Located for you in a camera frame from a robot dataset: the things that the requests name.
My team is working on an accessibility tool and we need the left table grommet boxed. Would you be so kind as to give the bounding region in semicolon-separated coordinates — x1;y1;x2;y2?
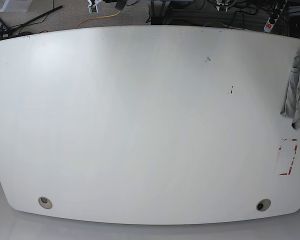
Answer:
38;196;53;210

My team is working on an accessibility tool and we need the yellow cable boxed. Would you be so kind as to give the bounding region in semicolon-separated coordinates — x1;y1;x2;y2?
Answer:
76;9;122;30

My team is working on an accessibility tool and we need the table grommet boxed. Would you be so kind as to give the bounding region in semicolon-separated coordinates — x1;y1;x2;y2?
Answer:
38;196;53;210
256;199;271;212

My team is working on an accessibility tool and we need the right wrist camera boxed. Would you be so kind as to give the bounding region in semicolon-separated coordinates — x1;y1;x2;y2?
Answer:
87;0;103;14

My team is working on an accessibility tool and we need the clear plastic storage box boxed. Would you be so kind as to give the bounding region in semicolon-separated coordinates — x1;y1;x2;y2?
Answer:
0;0;32;13

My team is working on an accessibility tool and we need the red tape marking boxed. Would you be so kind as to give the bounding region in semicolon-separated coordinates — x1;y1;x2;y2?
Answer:
275;138;298;176

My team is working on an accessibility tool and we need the black tripod stand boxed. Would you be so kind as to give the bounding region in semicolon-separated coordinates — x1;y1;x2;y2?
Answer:
0;5;63;41

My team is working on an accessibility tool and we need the black frame base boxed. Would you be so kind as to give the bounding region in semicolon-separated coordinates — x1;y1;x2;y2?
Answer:
147;0;241;27

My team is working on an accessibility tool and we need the right table grommet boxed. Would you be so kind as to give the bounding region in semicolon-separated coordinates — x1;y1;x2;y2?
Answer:
256;199;271;212

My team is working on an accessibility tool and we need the grey T-shirt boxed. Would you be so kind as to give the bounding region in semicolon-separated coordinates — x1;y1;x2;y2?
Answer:
280;50;300;130

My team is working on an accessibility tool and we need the white power strip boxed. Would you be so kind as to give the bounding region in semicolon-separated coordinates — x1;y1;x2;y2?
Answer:
263;0;288;33

